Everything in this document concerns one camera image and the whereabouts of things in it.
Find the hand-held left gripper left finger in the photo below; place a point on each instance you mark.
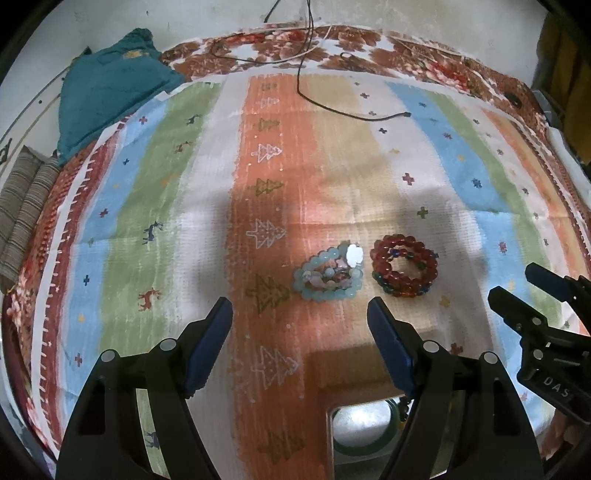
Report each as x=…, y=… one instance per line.
x=207, y=350

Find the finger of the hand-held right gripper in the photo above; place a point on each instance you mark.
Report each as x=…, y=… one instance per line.
x=515, y=314
x=556, y=286

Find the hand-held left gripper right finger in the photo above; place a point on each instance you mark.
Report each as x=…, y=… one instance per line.
x=390, y=350

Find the metal tin box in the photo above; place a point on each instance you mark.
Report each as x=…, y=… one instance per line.
x=358, y=417

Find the striped printed blanket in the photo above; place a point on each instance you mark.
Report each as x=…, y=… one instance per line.
x=323, y=175

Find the small black round object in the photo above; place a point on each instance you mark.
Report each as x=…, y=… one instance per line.
x=511, y=99

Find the striped grey pillow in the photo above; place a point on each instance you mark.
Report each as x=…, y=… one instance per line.
x=23, y=207

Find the teal quilted cloth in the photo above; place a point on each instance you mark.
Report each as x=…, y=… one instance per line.
x=111, y=87

